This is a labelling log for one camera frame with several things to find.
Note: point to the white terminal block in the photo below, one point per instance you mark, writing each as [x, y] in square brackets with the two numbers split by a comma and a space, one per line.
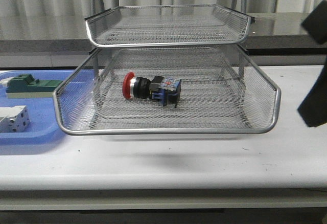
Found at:
[14, 119]

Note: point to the grey stone counter ledge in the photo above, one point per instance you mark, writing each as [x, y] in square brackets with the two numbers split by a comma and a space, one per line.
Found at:
[60, 42]

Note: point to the green and beige switch block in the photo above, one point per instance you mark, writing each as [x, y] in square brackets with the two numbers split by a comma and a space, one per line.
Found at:
[26, 86]

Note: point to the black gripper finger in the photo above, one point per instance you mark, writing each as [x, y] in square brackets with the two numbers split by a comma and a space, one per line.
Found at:
[313, 108]
[315, 23]

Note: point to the red emergency stop button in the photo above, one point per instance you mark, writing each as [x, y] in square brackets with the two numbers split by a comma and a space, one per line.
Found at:
[165, 90]

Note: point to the blue plastic tray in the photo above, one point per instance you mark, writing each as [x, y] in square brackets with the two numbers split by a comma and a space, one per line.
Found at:
[43, 125]

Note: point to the grey metal rack frame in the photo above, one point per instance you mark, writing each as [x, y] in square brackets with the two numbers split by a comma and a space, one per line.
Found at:
[169, 67]

